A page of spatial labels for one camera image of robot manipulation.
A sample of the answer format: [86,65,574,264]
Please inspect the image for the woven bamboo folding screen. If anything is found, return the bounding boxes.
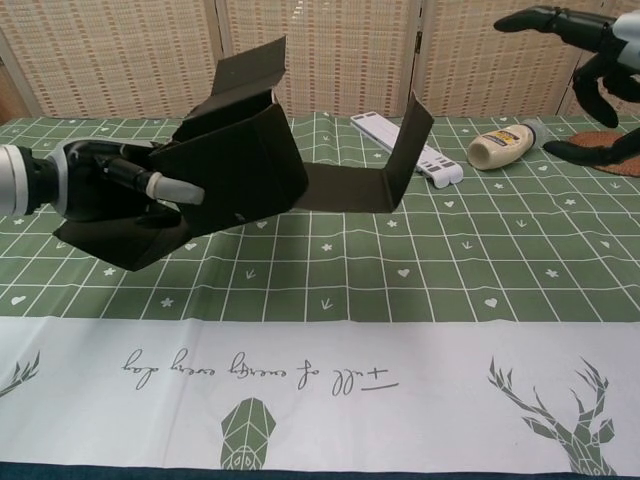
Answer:
[0,0,640,121]

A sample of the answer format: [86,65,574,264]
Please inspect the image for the green grid tablecloth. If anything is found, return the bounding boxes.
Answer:
[0,112,640,474]

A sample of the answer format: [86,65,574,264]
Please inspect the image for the mayonnaise squeeze bottle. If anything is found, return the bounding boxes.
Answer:
[467,119,549,172]

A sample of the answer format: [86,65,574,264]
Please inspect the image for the black cardboard box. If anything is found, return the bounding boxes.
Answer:
[52,34,435,272]

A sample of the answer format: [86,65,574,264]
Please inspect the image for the round brown woven coaster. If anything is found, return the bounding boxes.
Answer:
[569,130,640,177]

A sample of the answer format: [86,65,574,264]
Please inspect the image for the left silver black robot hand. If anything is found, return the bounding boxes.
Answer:
[49,139,206,224]

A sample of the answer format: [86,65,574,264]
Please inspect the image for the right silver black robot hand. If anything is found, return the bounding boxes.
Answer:
[492,4,640,179]

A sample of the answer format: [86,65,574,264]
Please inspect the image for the white folding stand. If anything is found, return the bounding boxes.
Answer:
[349,112,464,190]

